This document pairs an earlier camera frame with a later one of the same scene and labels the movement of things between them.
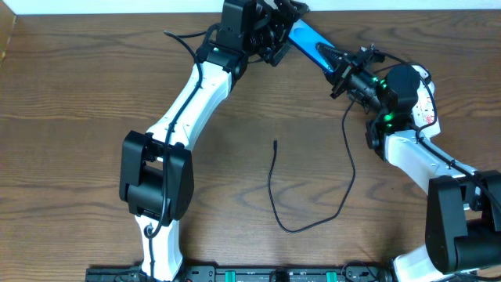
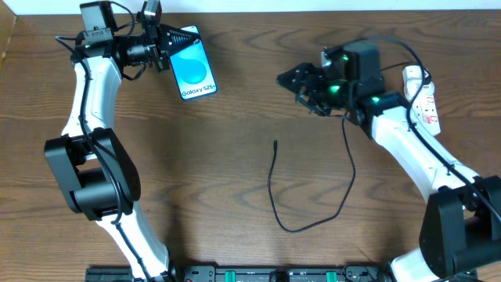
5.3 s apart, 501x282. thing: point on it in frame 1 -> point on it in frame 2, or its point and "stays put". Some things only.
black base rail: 365,273 stays put
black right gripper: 343,78 -> 317,87
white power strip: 424,113 stays put
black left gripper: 280,43 -> 158,48
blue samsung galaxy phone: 305,38 -> 192,70
